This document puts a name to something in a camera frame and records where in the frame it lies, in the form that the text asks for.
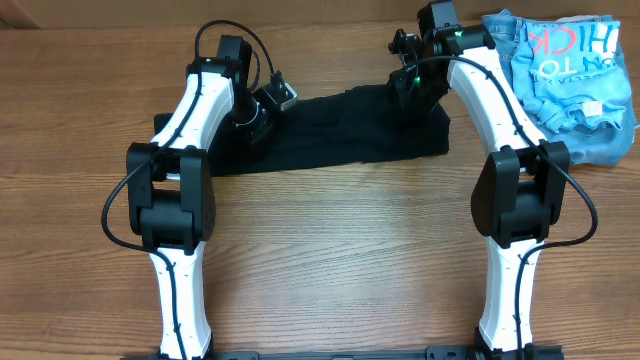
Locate black t-shirt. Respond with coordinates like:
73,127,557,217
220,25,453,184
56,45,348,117
150,85,450,181

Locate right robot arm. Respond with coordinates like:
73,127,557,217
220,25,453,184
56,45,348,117
387,1,569,359

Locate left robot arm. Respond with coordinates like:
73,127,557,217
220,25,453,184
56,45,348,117
126,35,273,359

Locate light blue printed t-shirt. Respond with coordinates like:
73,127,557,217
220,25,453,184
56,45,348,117
511,20,631,133

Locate blue denim jeans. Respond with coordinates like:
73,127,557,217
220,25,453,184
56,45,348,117
482,9,638,165

